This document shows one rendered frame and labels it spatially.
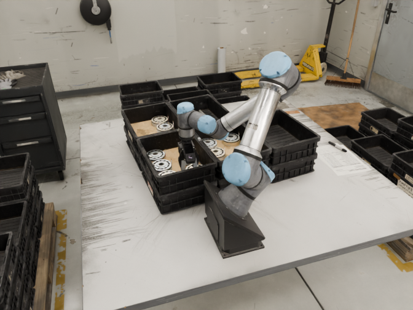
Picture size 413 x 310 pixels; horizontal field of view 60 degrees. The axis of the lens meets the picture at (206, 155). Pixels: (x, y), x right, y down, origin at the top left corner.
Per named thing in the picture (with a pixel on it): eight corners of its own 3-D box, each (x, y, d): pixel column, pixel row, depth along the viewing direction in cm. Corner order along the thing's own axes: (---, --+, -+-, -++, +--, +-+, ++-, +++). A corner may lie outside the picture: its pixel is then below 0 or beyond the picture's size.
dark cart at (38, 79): (68, 182, 316) (42, 85, 269) (13, 192, 305) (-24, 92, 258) (69, 149, 365) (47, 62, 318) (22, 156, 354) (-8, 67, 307)
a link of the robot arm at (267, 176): (260, 199, 154) (282, 176, 151) (247, 195, 143) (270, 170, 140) (243, 181, 160) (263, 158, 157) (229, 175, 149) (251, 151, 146)
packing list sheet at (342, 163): (374, 170, 201) (375, 169, 201) (339, 177, 196) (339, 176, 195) (339, 142, 228) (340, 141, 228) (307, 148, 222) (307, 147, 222)
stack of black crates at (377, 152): (409, 197, 267) (422, 159, 249) (375, 206, 260) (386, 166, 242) (372, 169, 300) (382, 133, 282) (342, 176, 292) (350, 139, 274)
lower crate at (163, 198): (218, 201, 180) (218, 181, 174) (161, 218, 170) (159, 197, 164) (190, 162, 211) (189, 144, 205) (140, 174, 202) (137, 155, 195)
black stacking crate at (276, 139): (318, 156, 194) (321, 138, 188) (271, 168, 184) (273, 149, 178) (278, 125, 225) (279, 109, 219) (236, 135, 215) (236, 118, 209)
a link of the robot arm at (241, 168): (257, 193, 142) (304, 66, 144) (240, 187, 130) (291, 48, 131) (233, 184, 149) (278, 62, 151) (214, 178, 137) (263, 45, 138)
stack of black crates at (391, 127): (411, 160, 309) (423, 125, 292) (382, 166, 302) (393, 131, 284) (379, 139, 342) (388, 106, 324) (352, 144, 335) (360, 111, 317)
